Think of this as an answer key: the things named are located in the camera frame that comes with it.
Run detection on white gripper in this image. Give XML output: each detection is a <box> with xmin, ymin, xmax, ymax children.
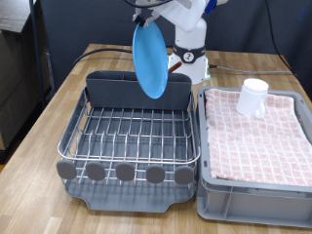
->
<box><xmin>132</xmin><ymin>0</ymin><xmax>210</xmax><ymax>34</ymax></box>

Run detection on blue plastic plate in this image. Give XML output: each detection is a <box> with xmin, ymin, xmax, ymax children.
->
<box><xmin>132</xmin><ymin>19</ymin><xmax>170</xmax><ymax>100</ymax></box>

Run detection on white mug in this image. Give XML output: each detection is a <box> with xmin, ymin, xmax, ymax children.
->
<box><xmin>236</xmin><ymin>78</ymin><xmax>270</xmax><ymax>119</ymax></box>

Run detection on dark grey cutlery caddy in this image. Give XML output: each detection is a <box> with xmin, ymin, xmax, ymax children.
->
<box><xmin>85</xmin><ymin>70</ymin><xmax>193</xmax><ymax>111</ymax></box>

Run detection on black metal pole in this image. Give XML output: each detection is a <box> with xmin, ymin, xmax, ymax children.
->
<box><xmin>28</xmin><ymin>0</ymin><xmax>47</xmax><ymax>110</ymax></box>

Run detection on wooden shelf board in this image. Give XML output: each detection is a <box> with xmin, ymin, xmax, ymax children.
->
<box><xmin>0</xmin><ymin>0</ymin><xmax>36</xmax><ymax>33</ymax></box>

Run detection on pink checked towel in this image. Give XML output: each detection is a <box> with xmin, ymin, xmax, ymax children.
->
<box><xmin>204</xmin><ymin>87</ymin><xmax>312</xmax><ymax>188</ymax></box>

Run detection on grey plastic drain tray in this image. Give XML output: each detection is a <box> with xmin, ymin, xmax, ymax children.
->
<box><xmin>59</xmin><ymin>87</ymin><xmax>198</xmax><ymax>214</ymax></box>

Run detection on grey plastic crate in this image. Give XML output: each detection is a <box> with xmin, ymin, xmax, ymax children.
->
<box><xmin>196</xmin><ymin>86</ymin><xmax>312</xmax><ymax>228</ymax></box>

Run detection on black cable on table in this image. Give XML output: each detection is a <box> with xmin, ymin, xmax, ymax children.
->
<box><xmin>71</xmin><ymin>47</ymin><xmax>136</xmax><ymax>67</ymax></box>

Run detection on blue cable clip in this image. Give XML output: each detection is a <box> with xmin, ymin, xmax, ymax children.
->
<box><xmin>204</xmin><ymin>0</ymin><xmax>218</xmax><ymax>15</ymax></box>

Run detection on hanging black cable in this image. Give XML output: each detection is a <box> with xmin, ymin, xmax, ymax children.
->
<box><xmin>264</xmin><ymin>0</ymin><xmax>298</xmax><ymax>77</ymax></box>

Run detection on metal wire dish rack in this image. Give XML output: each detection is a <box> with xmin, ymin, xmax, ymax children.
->
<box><xmin>56</xmin><ymin>86</ymin><xmax>202</xmax><ymax>191</ymax></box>

